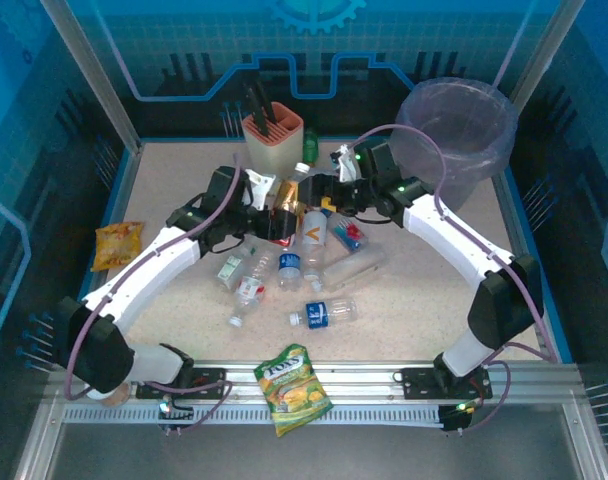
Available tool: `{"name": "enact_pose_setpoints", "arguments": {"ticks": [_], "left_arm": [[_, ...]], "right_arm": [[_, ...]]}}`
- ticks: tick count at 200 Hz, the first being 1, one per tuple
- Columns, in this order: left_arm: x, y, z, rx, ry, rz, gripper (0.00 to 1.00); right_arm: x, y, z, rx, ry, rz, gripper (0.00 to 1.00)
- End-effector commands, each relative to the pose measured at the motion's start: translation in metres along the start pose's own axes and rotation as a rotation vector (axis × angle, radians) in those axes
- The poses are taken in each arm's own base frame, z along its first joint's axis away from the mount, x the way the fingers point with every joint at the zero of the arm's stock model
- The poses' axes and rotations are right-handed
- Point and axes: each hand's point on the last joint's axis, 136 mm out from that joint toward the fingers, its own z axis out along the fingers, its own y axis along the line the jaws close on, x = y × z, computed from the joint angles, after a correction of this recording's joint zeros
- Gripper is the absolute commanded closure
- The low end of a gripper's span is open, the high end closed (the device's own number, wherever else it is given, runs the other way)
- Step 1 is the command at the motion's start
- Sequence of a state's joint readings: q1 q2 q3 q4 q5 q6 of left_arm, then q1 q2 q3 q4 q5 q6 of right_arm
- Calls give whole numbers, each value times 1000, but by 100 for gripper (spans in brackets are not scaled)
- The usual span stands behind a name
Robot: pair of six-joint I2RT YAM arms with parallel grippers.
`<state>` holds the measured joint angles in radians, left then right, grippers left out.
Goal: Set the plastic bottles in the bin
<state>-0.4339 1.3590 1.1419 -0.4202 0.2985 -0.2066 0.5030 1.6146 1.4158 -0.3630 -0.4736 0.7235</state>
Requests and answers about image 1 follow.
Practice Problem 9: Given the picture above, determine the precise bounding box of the copper brown plastic bottle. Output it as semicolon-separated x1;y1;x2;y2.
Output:
275;162;311;216

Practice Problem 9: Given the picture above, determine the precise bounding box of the white bottle orange V label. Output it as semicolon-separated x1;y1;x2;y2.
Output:
301;209;331;281

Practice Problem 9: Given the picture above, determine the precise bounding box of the clear bottle blue Pepsi label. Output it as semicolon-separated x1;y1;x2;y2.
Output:
276;244;304;292

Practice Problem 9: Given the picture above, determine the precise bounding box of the green plastic bottle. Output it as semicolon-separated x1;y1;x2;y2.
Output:
302;127;320;169

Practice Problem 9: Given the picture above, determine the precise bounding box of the clear bottle green white label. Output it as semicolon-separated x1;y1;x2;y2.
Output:
216;244;258;290

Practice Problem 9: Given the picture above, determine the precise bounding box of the square frosted bottle white cap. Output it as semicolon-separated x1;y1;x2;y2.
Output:
309;249;389;294

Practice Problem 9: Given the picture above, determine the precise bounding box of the clear bottle red white label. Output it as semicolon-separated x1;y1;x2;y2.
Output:
227;254;273;329

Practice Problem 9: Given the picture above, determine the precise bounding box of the clear bottle blue label white cap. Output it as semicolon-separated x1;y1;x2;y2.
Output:
287;297;359;331

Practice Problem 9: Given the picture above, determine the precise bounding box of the clear bottle blue red label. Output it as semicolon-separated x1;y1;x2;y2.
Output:
328;214;371;252

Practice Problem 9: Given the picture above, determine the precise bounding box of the beige knife block orange top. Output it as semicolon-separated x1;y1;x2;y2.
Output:
241;102;305;181

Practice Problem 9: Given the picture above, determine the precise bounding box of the yellow snack bag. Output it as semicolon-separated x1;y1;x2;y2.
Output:
91;221;145;273

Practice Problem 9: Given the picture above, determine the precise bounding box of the green Fox's candy bag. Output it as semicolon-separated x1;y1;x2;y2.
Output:
253;343;334;439

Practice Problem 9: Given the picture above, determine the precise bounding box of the left controller board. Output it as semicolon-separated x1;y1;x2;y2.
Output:
157;397;195;437

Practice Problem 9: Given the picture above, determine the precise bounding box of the controller board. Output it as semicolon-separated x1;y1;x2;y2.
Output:
437;398;481;435
157;397;195;437

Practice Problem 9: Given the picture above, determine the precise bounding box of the brown round disc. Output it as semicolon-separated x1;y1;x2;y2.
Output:
101;382;133;406

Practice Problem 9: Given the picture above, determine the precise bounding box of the right controller board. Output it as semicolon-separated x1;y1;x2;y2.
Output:
437;398;481;435

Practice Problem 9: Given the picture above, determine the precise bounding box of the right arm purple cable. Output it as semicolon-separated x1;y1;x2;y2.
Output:
353;124;560;432

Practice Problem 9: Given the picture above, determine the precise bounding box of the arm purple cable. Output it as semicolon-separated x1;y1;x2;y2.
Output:
63;152;245;434
353;124;560;432

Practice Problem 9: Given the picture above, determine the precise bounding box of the black knife handle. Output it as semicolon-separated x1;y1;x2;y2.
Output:
243;82;266;136
256;79;279;125

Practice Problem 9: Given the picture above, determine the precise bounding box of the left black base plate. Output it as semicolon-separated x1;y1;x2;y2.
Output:
136;367;228;401

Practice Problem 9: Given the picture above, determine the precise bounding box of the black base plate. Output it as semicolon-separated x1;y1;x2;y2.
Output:
401;367;493;401
136;367;228;401

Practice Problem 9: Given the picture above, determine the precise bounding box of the aluminium front rail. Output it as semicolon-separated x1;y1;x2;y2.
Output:
58;359;580;407

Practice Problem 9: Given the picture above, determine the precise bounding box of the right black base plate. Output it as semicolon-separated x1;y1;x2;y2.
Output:
401;367;493;401

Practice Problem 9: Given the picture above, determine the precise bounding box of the slotted grey cable duct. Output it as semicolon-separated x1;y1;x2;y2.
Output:
63;405;445;425

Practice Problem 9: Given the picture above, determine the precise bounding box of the left aluminium frame post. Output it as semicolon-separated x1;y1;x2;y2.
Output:
41;0;144;154

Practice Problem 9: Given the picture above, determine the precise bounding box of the aluminium frame post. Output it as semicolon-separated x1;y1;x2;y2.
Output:
508;0;585;111
41;0;144;154

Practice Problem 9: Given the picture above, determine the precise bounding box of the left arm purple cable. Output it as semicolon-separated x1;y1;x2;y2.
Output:
63;152;245;434

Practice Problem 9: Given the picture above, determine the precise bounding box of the right aluminium frame post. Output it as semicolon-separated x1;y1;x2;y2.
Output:
508;0;585;111

